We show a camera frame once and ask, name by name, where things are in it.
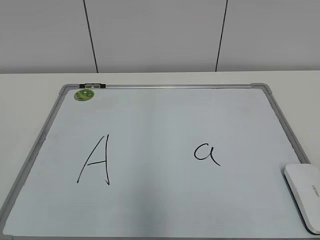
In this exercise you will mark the white board eraser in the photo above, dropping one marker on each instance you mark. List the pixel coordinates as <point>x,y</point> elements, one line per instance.
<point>304,182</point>

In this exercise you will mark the round green magnet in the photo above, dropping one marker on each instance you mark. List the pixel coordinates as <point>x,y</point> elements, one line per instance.
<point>84,95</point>

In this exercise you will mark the white board with grey frame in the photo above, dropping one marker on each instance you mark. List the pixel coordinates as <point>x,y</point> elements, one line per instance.
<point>143,162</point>

